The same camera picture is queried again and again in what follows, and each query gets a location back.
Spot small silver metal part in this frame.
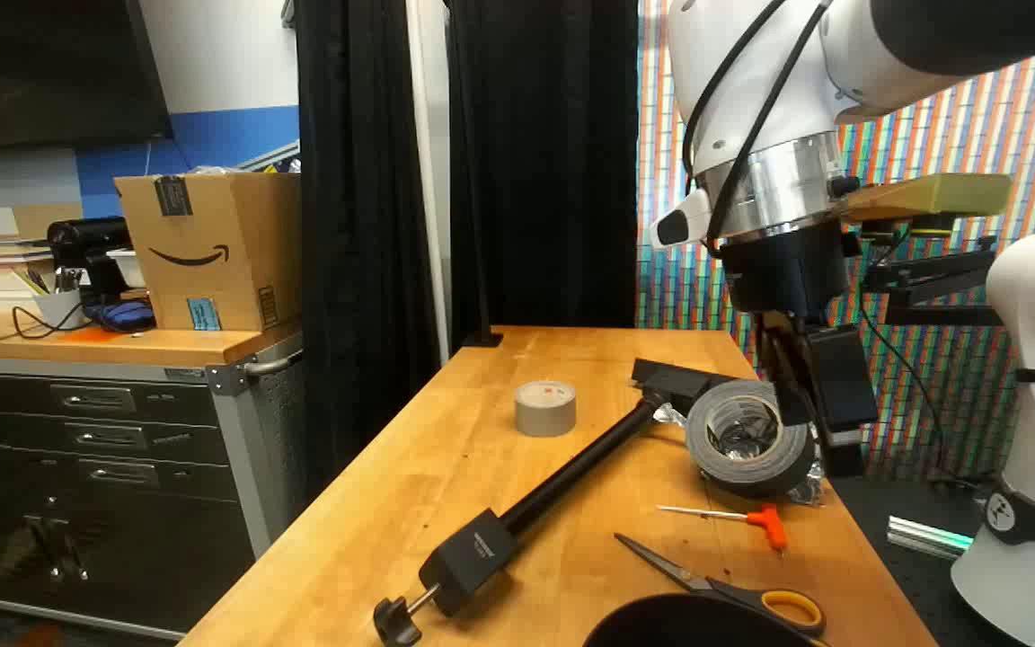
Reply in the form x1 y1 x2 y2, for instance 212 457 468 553
794 451 842 502

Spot black flat base plate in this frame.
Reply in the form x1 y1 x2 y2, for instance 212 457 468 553
627 354 739 419

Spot yellow wrist camera mount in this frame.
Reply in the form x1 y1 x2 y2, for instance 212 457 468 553
832 167 1015 240

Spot black clamp pole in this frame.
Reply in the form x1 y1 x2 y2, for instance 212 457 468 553
371 388 684 647

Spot black device on workbench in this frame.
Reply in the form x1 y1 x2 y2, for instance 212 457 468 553
45 213 134 327

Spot black camera bracket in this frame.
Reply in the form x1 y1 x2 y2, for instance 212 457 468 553
855 233 1001 329

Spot red handled hex key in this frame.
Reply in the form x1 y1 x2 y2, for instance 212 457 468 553
655 500 789 556

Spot aluminium rail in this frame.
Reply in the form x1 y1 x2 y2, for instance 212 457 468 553
885 511 976 563

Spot cardboard shipping box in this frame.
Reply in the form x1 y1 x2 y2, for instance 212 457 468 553
115 167 305 334

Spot multicolour striped backdrop panel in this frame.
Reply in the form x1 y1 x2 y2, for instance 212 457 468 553
631 0 1035 490

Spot black bowl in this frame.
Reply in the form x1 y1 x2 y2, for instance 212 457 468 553
578 590 825 647

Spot black wall monitor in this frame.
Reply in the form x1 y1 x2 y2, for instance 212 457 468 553
0 0 177 155

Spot orange handled scissors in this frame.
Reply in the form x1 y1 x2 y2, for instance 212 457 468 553
610 527 831 641

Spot blue object on workbench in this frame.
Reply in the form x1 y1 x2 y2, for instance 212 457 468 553
83 299 159 334

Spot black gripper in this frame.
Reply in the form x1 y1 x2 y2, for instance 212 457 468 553
720 221 885 480

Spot small grey seal tape roll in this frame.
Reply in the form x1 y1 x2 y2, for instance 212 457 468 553
511 377 578 437

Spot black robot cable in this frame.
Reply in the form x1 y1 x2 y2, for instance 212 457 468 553
679 0 789 183
706 0 838 248

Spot large dark grey duct tape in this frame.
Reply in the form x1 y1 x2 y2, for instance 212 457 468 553
684 377 819 500

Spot metal drawer workbench wooden top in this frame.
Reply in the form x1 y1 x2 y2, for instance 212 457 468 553
0 305 309 641

